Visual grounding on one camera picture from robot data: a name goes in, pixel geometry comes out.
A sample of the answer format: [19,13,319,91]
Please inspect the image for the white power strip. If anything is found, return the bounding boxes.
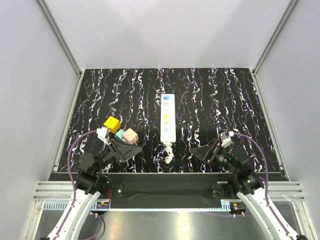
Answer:
[160,93,176,143]

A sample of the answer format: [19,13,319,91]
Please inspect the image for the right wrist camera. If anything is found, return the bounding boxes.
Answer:
[220,131,235,148]

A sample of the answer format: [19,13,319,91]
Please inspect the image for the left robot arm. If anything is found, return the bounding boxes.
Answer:
[43,138,142,240]

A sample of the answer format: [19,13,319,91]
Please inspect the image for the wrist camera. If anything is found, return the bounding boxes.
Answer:
[96,126,109,145]
[220,131,235,148]

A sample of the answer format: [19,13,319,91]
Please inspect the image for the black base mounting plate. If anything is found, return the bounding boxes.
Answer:
[48,171,283,210]

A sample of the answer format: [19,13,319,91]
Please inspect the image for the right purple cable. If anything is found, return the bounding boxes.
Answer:
[233,131,288,236]

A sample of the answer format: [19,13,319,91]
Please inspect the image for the white coiled power cord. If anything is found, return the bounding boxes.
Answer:
[163,141,175,165]

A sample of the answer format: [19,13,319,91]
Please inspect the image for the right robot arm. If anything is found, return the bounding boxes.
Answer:
[189,139,307,240]

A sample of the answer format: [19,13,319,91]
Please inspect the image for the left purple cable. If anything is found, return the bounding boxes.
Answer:
[67,129,106,238]

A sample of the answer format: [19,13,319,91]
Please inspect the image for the pink cube plug adapter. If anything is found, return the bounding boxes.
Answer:
[123,128,139,145]

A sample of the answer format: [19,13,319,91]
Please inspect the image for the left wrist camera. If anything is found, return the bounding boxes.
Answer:
[96,126,109,145]

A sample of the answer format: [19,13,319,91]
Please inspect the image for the purple cable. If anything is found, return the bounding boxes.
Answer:
[67,129,106,238]
[233,131,288,236]

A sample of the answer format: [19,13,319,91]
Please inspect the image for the yellow cube plug adapter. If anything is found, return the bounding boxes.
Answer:
[103,116,121,134]

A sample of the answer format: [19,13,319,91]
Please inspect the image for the teal round plug adapter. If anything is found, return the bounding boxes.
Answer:
[115,129,125,141]

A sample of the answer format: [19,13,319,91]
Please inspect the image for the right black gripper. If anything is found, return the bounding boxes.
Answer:
[189,138,238,175]

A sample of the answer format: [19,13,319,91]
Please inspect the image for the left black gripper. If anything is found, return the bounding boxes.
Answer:
[93,137,142,173]

